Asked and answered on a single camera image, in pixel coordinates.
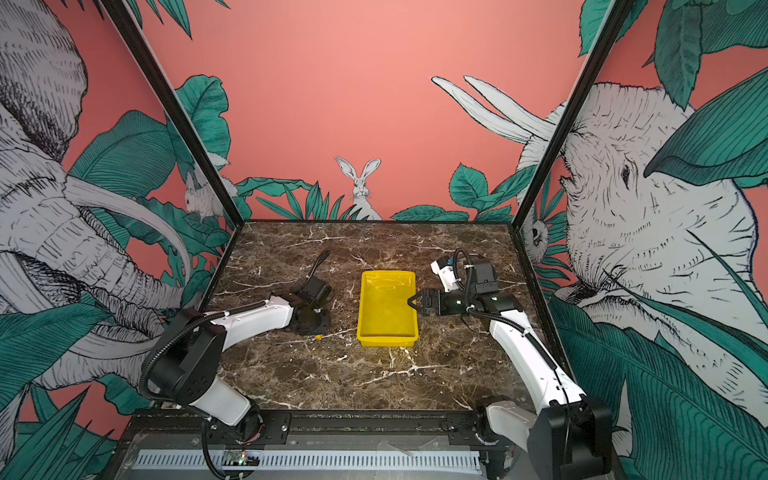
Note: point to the left black frame post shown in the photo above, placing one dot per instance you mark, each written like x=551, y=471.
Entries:
x=127, y=27

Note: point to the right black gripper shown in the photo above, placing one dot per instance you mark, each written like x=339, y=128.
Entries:
x=432, y=302

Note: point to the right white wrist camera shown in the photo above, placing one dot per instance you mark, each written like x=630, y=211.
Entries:
x=444, y=269

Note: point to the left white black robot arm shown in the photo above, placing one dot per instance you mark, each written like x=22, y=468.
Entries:
x=182, y=367

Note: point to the black frame post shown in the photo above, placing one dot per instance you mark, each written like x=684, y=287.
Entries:
x=127, y=27
x=611, y=26

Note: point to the white slotted cable duct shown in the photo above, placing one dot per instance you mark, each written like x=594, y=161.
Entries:
x=283, y=460

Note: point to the right black frame post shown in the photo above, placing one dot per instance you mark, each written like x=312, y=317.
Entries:
x=611, y=26

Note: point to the black mounting rail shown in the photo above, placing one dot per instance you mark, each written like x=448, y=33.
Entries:
x=461, y=428

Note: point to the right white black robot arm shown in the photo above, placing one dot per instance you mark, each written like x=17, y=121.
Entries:
x=568, y=435

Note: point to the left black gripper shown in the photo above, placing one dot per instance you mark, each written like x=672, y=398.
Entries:
x=325, y=325

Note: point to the yellow plastic bin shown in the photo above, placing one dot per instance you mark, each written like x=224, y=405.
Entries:
x=385, y=318

